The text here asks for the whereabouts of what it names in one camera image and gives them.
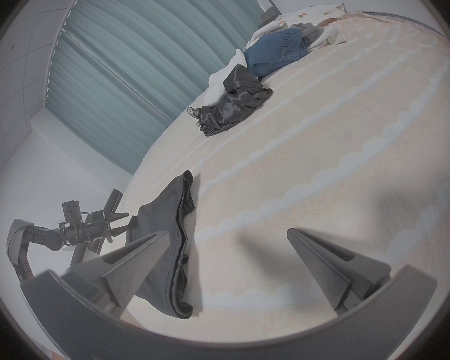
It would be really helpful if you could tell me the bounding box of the white printed pillow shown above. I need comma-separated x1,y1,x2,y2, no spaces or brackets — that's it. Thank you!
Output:
277,3,347,27

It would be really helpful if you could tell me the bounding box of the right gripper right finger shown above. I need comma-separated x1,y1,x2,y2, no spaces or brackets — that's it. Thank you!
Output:
287,228,392,311

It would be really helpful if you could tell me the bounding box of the blue-green curtain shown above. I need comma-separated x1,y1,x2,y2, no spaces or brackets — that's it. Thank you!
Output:
62,0,265,124
45,31,173,175

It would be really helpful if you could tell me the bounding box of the bed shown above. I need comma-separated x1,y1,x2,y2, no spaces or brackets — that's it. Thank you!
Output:
118,0,450,346

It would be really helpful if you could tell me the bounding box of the grey bedside table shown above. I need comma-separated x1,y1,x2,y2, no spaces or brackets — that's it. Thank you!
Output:
260,8,281,28

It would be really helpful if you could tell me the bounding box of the pile of clothes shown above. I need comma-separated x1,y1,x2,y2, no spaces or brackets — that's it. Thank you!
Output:
204,20,348,106

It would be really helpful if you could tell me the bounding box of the black T-shirt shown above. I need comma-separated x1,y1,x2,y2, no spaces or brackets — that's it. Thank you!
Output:
125,170,196,320

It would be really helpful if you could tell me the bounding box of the black shiny garment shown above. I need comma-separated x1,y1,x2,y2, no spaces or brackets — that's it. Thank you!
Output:
187,64,274,138

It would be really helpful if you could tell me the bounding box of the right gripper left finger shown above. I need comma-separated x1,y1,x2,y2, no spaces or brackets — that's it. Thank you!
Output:
62,231,169,311

